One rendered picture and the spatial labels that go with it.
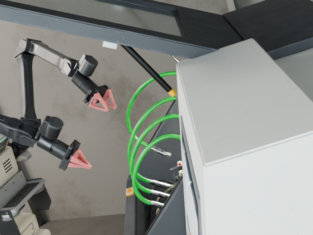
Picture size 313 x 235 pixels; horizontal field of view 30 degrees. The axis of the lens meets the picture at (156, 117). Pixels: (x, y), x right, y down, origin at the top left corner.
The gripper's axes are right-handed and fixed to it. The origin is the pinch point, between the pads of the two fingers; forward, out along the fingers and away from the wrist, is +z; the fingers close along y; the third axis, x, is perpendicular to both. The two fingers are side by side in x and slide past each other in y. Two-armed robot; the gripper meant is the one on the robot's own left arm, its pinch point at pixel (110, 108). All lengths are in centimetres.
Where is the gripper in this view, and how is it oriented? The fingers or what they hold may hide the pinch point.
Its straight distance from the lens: 223.4
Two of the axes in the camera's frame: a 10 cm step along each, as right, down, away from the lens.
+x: -4.5, 7.3, 5.2
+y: 5.6, -2.2, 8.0
